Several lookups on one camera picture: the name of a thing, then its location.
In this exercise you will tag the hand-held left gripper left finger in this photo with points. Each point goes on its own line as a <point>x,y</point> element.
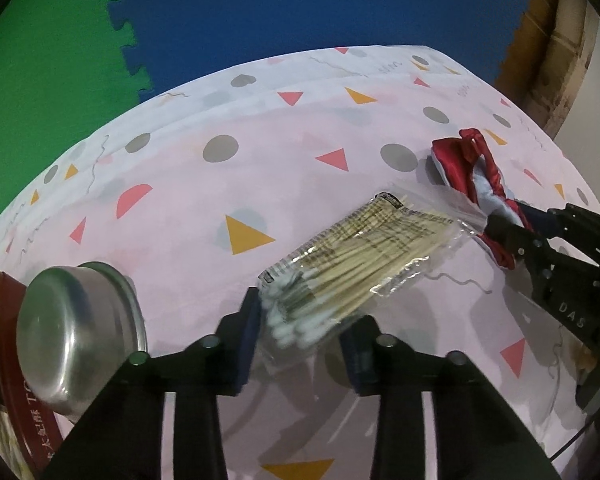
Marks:
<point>245,345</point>

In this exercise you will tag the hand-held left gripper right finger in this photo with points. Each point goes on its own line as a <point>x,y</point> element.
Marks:
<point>357,360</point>

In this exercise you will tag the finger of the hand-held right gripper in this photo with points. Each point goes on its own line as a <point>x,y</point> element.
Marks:
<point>575,225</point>
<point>520,250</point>

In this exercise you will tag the pale cloth with red print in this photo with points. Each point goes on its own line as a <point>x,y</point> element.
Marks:
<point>485,190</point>

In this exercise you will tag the cotton swab packet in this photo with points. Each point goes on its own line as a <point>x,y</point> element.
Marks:
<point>355,260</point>

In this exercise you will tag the red satin scrunchie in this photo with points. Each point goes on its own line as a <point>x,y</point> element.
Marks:
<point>455,160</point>

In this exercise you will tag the red tin box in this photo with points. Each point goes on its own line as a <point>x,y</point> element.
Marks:
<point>15,410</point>

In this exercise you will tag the steel bowl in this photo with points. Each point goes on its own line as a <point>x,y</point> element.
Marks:
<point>80,335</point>

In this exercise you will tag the brown wooden cabinet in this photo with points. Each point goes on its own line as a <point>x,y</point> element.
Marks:
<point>555,60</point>

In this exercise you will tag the pink printed tablecloth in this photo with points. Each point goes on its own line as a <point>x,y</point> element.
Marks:
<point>280,160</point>

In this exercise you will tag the blue foam mat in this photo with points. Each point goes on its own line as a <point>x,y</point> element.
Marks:
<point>305,5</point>

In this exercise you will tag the green foam mat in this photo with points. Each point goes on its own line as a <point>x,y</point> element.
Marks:
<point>45,85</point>

